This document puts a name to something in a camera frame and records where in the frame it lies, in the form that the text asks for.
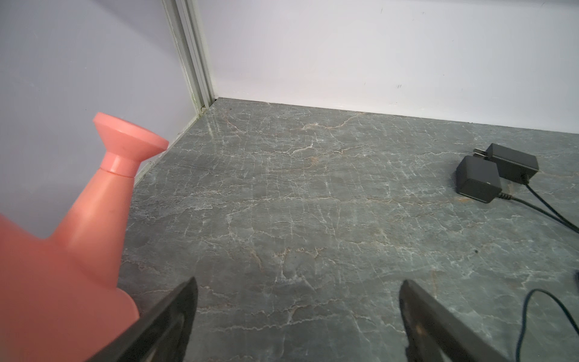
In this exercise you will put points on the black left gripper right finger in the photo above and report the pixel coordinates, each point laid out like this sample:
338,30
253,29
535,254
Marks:
434,332

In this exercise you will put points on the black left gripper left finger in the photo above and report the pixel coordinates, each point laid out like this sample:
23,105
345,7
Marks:
162,334

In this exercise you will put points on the pink watering can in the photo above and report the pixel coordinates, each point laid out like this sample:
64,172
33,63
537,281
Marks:
60,299

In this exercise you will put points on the black power adapter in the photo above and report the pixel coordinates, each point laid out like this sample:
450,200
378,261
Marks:
478,179
513,165

